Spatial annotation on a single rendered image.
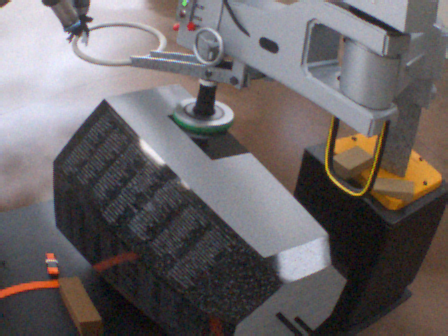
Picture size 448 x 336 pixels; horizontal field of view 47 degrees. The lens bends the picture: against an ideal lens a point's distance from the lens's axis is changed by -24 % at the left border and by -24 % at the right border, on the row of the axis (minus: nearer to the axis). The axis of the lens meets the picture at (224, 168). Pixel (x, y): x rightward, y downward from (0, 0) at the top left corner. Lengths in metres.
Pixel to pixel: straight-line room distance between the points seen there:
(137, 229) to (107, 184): 0.25
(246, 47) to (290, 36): 0.20
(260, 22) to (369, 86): 0.44
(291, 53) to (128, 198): 0.73
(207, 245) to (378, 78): 0.73
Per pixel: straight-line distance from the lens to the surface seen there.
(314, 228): 1.93
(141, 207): 2.08
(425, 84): 2.33
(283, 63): 1.91
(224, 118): 2.35
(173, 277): 1.90
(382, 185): 2.40
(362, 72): 1.72
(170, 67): 2.38
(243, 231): 1.86
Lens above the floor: 1.98
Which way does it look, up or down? 32 degrees down
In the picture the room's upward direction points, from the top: 10 degrees clockwise
